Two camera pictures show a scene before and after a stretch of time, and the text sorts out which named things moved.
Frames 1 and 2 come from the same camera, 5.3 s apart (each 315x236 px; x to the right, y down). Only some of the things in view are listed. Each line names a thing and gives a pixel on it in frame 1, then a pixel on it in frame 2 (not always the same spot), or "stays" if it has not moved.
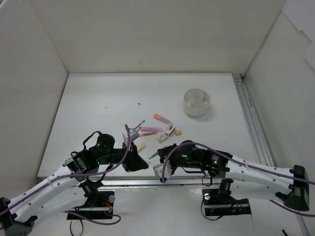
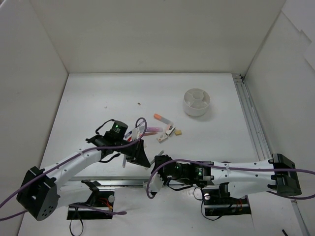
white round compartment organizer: (196, 102) stays
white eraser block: (162, 137) stays
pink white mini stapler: (169, 129) stays
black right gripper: (169, 156) to (160, 165)
